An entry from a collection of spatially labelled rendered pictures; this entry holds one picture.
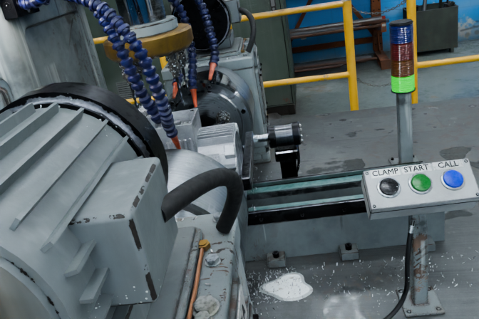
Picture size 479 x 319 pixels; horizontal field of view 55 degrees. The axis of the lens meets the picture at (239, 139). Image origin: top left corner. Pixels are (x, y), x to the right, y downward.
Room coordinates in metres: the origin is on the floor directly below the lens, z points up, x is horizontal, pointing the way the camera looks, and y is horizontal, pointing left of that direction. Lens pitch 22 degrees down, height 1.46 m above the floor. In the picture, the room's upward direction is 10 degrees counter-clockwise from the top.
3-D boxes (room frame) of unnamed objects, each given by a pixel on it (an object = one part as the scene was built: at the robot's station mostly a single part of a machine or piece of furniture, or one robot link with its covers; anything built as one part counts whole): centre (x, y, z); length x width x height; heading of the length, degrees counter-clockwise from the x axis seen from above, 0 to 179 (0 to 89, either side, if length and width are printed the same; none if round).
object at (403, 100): (1.18, -0.47, 1.01); 0.08 x 0.08 x 0.42; 83
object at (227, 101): (1.27, 0.07, 1.04); 0.41 x 0.25 x 0.25; 173
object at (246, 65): (1.53, 0.04, 0.99); 0.35 x 0.31 x 0.37; 173
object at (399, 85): (1.18, -0.47, 1.05); 0.06 x 0.06 x 0.04
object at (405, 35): (1.18, -0.47, 1.19); 0.06 x 0.06 x 0.04
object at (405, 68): (1.18, -0.47, 1.10); 0.06 x 0.06 x 0.04
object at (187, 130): (0.95, 0.15, 1.11); 0.12 x 0.11 x 0.07; 83
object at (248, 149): (0.96, -0.01, 1.01); 0.26 x 0.04 x 0.03; 173
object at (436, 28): (5.14, -2.38, 0.41); 0.52 x 0.47 x 0.82; 78
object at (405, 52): (1.18, -0.47, 1.14); 0.06 x 0.06 x 0.04
